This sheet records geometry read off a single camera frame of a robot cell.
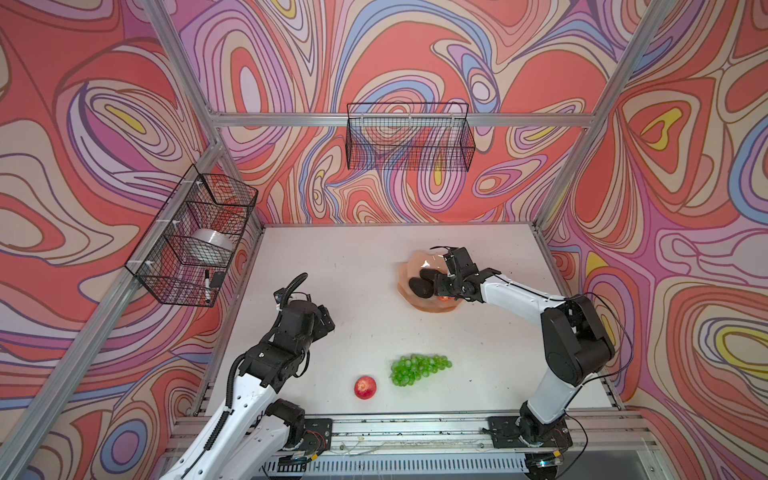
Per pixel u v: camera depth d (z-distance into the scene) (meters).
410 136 0.96
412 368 0.78
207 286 0.72
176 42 0.73
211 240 0.73
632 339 0.78
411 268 1.02
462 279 0.73
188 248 0.70
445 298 0.94
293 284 0.56
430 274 1.02
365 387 0.77
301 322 0.56
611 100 0.84
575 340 0.48
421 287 0.97
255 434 0.58
